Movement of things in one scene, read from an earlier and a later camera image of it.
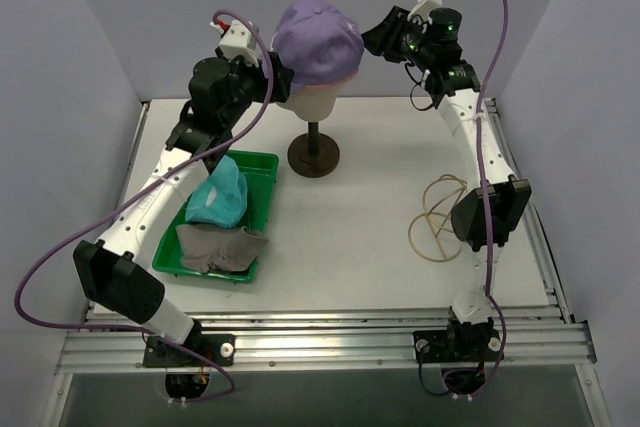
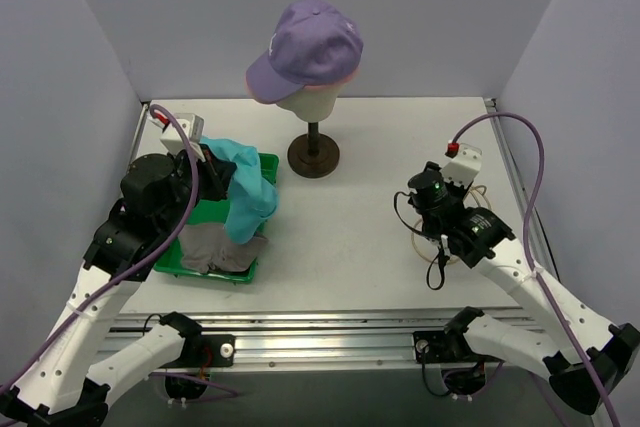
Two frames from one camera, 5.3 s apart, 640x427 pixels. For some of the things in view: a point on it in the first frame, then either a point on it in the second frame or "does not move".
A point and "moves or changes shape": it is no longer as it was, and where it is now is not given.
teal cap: [220, 199] moves or changes shape
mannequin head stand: [313, 154] does not move
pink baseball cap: [334, 85] does not move
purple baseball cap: [320, 41] does not move
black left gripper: [280, 80] -> [213, 175]
